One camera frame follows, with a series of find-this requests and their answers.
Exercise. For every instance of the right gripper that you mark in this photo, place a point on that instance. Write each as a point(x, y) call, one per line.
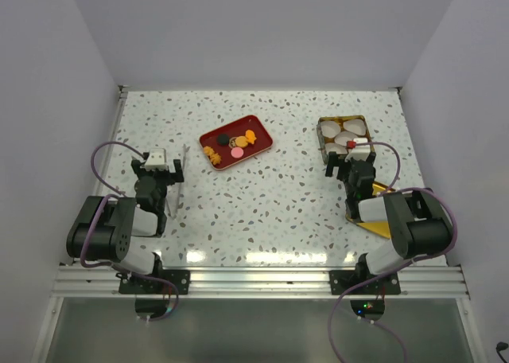
point(341, 162)

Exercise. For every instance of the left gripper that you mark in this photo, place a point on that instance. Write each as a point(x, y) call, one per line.
point(170, 176)

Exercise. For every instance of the gold cookie tin box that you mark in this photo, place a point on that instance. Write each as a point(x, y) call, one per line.
point(340, 119)

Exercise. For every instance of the metal serving tongs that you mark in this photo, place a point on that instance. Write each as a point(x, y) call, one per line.
point(174, 191)

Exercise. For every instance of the black round cookie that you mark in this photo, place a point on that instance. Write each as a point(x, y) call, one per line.
point(222, 140)

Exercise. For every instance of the pink round cookie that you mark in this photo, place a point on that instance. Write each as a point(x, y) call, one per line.
point(237, 152)

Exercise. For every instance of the round tan biscuit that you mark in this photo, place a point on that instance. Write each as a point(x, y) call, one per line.
point(241, 141)

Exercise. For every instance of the orange fish cookie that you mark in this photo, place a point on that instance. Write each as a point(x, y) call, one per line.
point(250, 137)

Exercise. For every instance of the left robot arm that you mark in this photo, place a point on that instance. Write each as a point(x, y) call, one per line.
point(102, 231)

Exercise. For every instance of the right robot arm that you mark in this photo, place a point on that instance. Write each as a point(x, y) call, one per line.
point(419, 225)

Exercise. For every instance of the white paper cup bottom-left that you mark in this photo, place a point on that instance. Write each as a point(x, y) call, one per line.
point(336, 148)

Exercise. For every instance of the white paper cup top-right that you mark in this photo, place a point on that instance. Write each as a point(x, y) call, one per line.
point(355, 126)

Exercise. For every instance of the white paper cup top-left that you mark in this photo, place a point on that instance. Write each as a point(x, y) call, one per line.
point(330, 129)

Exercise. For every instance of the orange flower cookie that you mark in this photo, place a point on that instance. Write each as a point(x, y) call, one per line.
point(214, 157)

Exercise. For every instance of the gold tin lid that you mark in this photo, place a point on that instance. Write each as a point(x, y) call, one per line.
point(375, 225)

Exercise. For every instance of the red serving tray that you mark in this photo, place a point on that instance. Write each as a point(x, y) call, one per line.
point(234, 129)

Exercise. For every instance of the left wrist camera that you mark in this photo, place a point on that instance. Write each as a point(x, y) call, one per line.
point(156, 159)

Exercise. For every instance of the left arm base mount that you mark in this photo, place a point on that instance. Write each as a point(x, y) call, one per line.
point(174, 280)

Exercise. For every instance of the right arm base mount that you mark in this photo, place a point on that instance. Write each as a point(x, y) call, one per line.
point(347, 280)

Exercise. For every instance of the aluminium front rail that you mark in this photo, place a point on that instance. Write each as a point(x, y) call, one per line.
point(269, 283)

